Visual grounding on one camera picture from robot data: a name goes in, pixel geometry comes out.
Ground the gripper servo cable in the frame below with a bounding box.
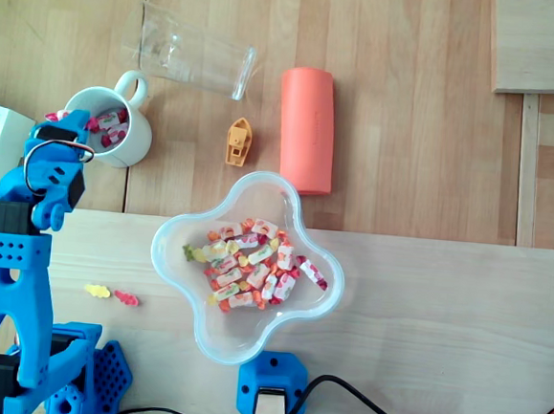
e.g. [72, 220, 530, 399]
[21, 137, 97, 199]

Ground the wooden panel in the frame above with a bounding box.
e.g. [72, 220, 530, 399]
[482, 0, 554, 99]

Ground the fruit candy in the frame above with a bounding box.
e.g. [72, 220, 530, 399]
[205, 280, 242, 307]
[209, 252, 239, 272]
[211, 266, 247, 290]
[297, 256, 331, 292]
[250, 217, 280, 237]
[245, 261, 272, 290]
[100, 123, 130, 151]
[216, 222, 244, 242]
[86, 108, 130, 135]
[248, 243, 277, 266]
[43, 107, 73, 124]
[234, 230, 269, 250]
[275, 243, 298, 272]
[200, 238, 231, 262]
[259, 272, 280, 303]
[220, 288, 266, 313]
[274, 272, 298, 305]

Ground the blue 3D-printed mount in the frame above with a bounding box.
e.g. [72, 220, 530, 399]
[234, 348, 312, 414]

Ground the blue perforated robot base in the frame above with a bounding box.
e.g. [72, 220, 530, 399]
[44, 320, 138, 414]

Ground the orange toy boat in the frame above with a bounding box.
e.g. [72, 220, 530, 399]
[223, 116, 255, 168]

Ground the white ceramic mug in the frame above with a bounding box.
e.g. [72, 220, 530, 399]
[58, 64, 158, 172]

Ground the red gummy bear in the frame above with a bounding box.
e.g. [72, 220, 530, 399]
[112, 289, 141, 307]

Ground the salmon cylindrical case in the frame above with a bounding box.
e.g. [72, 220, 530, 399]
[272, 64, 342, 198]

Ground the clear wavy plastic bowl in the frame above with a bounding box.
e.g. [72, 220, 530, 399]
[143, 162, 354, 375]

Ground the light wooden board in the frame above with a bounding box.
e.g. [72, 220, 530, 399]
[9, 204, 554, 414]

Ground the wooden strip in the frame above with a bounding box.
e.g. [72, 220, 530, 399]
[511, 91, 546, 249]

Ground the clear drinking glass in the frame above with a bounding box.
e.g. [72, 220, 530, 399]
[116, 0, 262, 103]

